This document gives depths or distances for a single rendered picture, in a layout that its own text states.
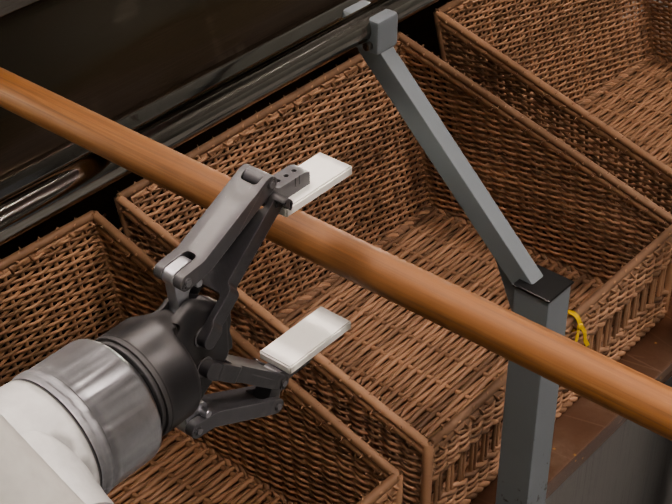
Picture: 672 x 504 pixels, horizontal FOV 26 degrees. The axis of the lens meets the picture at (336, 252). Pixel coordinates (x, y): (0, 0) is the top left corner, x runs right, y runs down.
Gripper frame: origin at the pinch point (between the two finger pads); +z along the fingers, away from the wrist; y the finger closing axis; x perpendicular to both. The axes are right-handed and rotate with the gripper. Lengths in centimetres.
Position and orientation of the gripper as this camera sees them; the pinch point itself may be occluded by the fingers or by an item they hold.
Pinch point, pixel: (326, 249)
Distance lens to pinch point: 104.5
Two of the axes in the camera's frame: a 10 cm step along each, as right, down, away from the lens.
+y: 0.0, 8.1, 5.8
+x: 7.7, 3.7, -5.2
